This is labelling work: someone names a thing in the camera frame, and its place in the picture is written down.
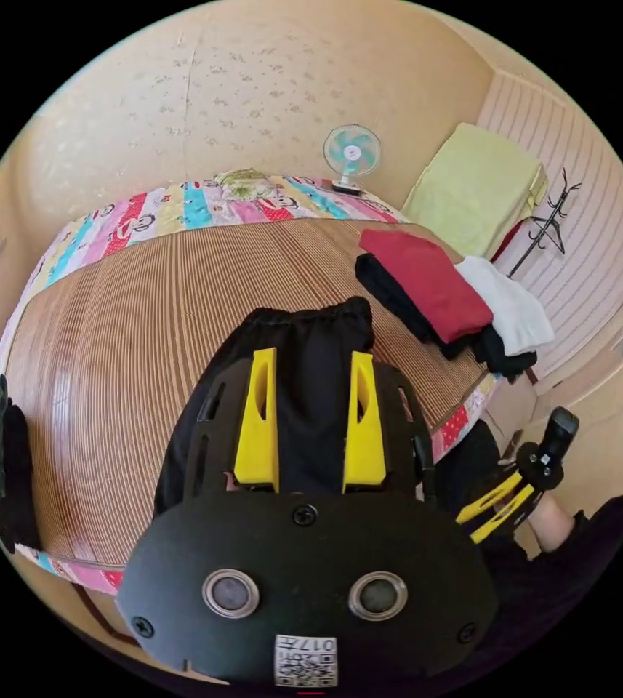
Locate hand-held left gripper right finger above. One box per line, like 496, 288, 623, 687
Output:
341, 350, 388, 494

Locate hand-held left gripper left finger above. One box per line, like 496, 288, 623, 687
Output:
233, 347, 281, 494

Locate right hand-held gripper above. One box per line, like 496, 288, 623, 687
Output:
454, 440, 567, 546

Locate black pants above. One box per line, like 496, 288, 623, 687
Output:
153, 296, 399, 516

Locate person's right hand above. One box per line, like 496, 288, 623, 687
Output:
528, 492, 578, 553

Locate bed with woven mat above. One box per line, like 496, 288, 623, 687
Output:
0, 174, 500, 598

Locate pile of clothes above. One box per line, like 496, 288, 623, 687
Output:
354, 228, 556, 378
0, 374, 44, 555

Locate green floral pillow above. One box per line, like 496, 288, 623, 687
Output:
212, 168, 281, 201

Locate yellow-green folded quilt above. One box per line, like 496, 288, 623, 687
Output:
400, 121, 550, 260

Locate black coat rack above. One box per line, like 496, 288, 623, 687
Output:
506, 167, 583, 280

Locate small teal table fan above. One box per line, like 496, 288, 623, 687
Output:
322, 124, 384, 197

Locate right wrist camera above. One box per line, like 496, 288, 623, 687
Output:
539, 405, 581, 465

